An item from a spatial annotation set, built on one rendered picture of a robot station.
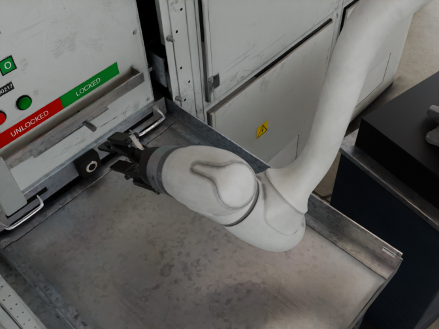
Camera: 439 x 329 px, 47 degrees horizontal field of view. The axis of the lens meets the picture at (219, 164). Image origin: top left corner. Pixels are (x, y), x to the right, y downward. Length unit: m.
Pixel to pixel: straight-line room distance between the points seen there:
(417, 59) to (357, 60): 2.33
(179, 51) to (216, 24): 0.12
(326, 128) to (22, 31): 0.59
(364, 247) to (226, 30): 0.64
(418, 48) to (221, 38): 1.98
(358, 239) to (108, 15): 0.73
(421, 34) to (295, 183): 2.50
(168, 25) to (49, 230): 0.56
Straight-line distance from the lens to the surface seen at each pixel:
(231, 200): 0.74
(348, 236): 1.17
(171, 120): 1.40
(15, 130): 1.14
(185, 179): 0.77
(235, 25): 1.38
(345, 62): 0.78
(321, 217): 1.19
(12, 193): 1.07
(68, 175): 1.28
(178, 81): 1.33
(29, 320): 1.52
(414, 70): 3.02
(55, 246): 1.22
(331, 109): 0.81
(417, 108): 1.50
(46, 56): 1.09
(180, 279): 1.12
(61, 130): 1.15
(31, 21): 1.05
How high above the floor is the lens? 1.83
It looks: 50 degrees down
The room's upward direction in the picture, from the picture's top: 3 degrees counter-clockwise
